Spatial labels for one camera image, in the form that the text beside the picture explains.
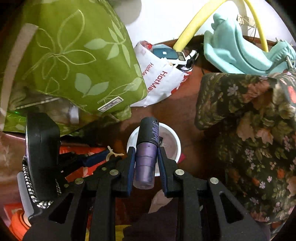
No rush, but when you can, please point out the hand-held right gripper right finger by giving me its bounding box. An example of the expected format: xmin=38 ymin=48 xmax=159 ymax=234
xmin=158 ymin=147 xmax=270 ymax=241

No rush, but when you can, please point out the purple bottle with black cap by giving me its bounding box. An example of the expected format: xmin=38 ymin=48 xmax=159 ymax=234
xmin=133 ymin=117 xmax=160 ymax=189

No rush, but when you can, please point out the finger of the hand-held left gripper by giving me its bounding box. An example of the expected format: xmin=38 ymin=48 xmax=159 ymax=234
xmin=59 ymin=162 xmax=87 ymax=184
xmin=59 ymin=149 xmax=110 ymax=168

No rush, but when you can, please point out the dark floral cloth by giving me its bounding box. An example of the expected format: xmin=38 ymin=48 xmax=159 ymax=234
xmin=194 ymin=70 xmax=296 ymax=231

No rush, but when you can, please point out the orange round object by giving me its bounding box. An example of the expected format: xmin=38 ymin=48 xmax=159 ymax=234
xmin=10 ymin=210 xmax=31 ymax=241

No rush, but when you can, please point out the white plastic bag red print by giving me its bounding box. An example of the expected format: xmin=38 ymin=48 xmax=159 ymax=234
xmin=130 ymin=40 xmax=190 ymax=108

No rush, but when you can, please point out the blue device with label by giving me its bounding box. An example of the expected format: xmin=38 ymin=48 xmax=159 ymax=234
xmin=152 ymin=44 xmax=179 ymax=62

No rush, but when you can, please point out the green leaf-print pillow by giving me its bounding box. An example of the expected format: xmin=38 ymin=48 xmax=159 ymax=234
xmin=0 ymin=0 xmax=148 ymax=116

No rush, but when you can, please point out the teal plastic rocking toy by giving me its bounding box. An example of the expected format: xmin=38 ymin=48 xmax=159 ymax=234
xmin=203 ymin=13 xmax=296 ymax=76

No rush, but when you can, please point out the black and white braided cord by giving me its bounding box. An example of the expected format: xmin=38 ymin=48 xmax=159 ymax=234
xmin=22 ymin=155 xmax=62 ymax=209

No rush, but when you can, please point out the cream plastic floss pick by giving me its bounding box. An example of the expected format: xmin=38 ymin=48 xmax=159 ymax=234
xmin=106 ymin=146 xmax=125 ymax=162

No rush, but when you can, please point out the red printed packet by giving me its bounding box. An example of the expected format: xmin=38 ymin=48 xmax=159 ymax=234
xmin=59 ymin=144 xmax=107 ymax=184

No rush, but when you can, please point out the white round cup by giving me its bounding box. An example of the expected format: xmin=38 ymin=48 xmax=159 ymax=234
xmin=126 ymin=122 xmax=181 ymax=177

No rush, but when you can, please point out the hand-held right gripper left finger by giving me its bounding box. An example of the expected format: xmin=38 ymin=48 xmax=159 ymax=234
xmin=23 ymin=147 xmax=136 ymax=241

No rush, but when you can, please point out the shiny green cloth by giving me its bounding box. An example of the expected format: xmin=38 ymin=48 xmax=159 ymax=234
xmin=3 ymin=105 xmax=132 ymax=138

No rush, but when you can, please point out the yellow foam hoop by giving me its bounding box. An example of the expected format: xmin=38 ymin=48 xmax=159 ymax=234
xmin=173 ymin=0 xmax=269 ymax=53

